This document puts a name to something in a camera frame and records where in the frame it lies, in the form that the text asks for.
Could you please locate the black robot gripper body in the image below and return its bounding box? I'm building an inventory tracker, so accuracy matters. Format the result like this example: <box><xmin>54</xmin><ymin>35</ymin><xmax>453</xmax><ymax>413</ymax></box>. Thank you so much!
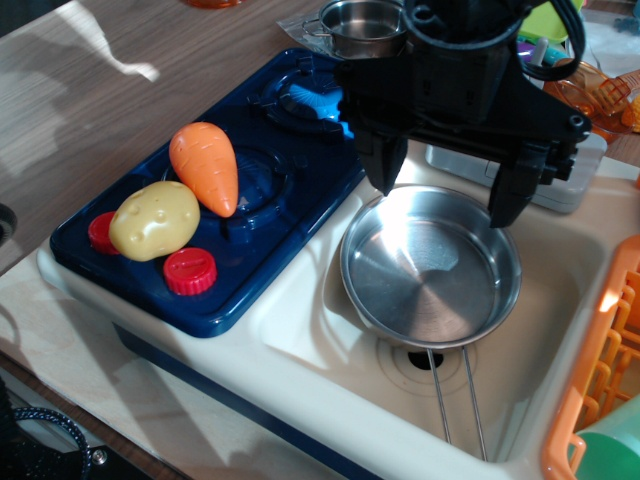
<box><xmin>334</xmin><ymin>1</ymin><xmax>591</xmax><ymax>147</ymax></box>

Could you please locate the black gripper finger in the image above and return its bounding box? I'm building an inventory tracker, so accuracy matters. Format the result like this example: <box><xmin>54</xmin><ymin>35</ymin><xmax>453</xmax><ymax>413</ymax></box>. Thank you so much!
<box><xmin>354</xmin><ymin>129</ymin><xmax>408</xmax><ymax>196</ymax></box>
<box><xmin>489</xmin><ymin>144</ymin><xmax>548</xmax><ymax>228</ymax></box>

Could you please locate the stainless steel frying pan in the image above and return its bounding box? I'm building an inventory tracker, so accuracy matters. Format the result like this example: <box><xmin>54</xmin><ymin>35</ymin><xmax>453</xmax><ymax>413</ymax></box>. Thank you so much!
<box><xmin>339</xmin><ymin>185</ymin><xmax>523</xmax><ymax>460</ymax></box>

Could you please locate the cream toy kitchen sink unit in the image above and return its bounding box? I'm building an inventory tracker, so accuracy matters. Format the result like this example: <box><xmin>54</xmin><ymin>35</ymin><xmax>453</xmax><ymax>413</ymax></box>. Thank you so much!
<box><xmin>37</xmin><ymin>159</ymin><xmax>639</xmax><ymax>479</ymax></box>

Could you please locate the red stove knob right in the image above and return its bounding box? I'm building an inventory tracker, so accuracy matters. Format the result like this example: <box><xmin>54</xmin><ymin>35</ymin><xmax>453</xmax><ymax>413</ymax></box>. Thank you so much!
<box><xmin>163</xmin><ymin>247</ymin><xmax>218</xmax><ymax>296</ymax></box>

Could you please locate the red stove knob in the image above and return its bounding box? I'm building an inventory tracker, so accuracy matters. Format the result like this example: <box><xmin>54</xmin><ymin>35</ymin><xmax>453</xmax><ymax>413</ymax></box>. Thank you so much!
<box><xmin>87</xmin><ymin>211</ymin><xmax>120</xmax><ymax>255</ymax></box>
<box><xmin>163</xmin><ymin>247</ymin><xmax>218</xmax><ymax>296</ymax></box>

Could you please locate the red stove knob left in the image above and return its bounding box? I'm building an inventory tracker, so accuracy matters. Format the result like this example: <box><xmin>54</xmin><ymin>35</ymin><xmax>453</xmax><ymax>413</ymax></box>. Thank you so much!
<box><xmin>87</xmin><ymin>211</ymin><xmax>120</xmax><ymax>255</ymax></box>

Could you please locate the grey toy faucet base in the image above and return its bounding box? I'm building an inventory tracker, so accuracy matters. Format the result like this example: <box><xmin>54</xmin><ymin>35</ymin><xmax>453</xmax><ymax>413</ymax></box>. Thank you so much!
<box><xmin>425</xmin><ymin>134</ymin><xmax>607</xmax><ymax>214</ymax></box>

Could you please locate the transparent orange plastic bowl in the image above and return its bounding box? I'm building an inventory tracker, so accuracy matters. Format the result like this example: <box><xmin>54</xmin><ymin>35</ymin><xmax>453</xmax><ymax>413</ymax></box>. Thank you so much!
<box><xmin>543</xmin><ymin>62</ymin><xmax>639</xmax><ymax>144</ymax></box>

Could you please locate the lime green plastic plate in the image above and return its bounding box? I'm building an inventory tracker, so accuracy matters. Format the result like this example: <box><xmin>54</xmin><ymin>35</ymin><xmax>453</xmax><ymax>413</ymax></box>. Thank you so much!
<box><xmin>518</xmin><ymin>0</ymin><xmax>586</xmax><ymax>44</ymax></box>

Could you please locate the small steel pot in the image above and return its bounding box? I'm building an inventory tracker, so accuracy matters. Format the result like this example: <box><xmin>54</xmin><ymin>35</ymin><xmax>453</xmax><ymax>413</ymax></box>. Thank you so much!
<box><xmin>301</xmin><ymin>0</ymin><xmax>407</xmax><ymax>60</ymax></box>

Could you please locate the orange plastic spatula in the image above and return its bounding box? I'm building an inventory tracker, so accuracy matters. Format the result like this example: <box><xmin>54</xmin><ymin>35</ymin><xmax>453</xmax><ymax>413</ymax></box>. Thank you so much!
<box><xmin>591</xmin><ymin>70</ymin><xmax>639</xmax><ymax>114</ymax></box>

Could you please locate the orange plastic toy carrot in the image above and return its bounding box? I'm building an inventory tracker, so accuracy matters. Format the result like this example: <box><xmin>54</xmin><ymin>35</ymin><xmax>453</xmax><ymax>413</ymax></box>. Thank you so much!
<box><xmin>169</xmin><ymin>122</ymin><xmax>239</xmax><ymax>218</ymax></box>

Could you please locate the orange plastic dish rack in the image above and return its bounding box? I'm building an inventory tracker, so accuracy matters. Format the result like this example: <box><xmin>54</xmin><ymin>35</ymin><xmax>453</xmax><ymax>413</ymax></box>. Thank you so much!
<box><xmin>541</xmin><ymin>235</ymin><xmax>639</xmax><ymax>479</ymax></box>

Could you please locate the yellow plastic toy potato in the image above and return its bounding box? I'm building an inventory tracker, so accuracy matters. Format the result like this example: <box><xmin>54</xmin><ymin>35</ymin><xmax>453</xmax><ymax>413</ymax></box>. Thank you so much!
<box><xmin>108</xmin><ymin>181</ymin><xmax>200</xmax><ymax>262</ymax></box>

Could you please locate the green plastic cup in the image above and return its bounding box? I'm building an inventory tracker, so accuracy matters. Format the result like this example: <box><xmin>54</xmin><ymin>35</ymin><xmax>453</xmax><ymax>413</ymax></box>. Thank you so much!
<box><xmin>576</xmin><ymin>396</ymin><xmax>640</xmax><ymax>480</ymax></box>

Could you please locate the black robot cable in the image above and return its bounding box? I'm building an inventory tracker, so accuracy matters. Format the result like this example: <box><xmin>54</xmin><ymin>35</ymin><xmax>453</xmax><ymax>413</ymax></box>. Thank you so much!
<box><xmin>519</xmin><ymin>0</ymin><xmax>587</xmax><ymax>82</ymax></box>

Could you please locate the black braided cable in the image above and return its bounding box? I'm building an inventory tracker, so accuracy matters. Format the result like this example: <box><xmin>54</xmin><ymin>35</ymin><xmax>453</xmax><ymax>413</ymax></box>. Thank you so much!
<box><xmin>9</xmin><ymin>405</ymin><xmax>93</xmax><ymax>480</ymax></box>

